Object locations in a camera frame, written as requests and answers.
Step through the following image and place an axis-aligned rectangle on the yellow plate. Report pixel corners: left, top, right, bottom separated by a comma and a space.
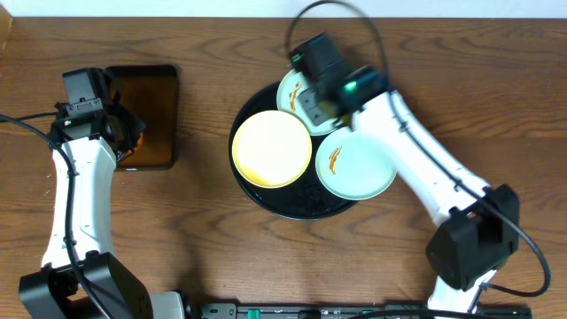
231, 110, 313, 189

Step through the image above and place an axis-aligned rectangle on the light green plate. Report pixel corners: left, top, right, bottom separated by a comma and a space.
315, 128, 397, 200
276, 70, 344, 136

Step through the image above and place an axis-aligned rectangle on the near light green plate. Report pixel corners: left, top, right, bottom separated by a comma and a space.
315, 128, 397, 200

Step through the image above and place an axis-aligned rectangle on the black rectangular wash tray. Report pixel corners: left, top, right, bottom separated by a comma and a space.
105, 65, 180, 171

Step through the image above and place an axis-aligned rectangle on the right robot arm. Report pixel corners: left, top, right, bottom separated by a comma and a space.
288, 34, 520, 315

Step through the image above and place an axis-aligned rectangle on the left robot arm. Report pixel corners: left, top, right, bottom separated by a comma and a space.
19, 68, 153, 318

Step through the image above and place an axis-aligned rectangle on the green and orange sponge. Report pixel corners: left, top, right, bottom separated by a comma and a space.
117, 133, 144, 163

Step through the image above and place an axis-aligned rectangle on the round black serving tray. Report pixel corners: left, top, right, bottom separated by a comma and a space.
229, 82, 357, 220

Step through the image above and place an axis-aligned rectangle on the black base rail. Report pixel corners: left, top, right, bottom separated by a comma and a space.
198, 301, 533, 319

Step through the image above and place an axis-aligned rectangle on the far light green plate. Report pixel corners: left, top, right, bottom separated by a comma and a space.
276, 70, 344, 136

